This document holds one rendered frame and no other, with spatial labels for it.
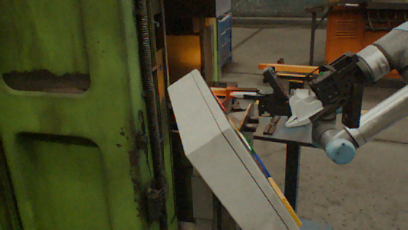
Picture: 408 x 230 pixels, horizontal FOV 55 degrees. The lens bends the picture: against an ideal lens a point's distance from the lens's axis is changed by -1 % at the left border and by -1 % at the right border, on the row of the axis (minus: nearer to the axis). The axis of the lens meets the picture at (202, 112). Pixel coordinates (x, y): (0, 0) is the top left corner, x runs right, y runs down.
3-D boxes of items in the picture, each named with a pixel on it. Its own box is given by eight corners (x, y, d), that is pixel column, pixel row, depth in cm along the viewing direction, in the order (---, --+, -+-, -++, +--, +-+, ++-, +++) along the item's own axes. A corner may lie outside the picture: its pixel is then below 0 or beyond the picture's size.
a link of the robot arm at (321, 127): (317, 156, 125) (319, 124, 121) (307, 140, 136) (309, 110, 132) (342, 154, 125) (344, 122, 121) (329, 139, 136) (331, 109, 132)
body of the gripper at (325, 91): (301, 77, 91) (344, 49, 90) (317, 106, 94) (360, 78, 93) (314, 86, 84) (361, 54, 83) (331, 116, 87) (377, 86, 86)
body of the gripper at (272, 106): (256, 116, 131) (293, 119, 128) (256, 92, 128) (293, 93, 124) (259, 108, 138) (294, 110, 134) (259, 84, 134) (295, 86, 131)
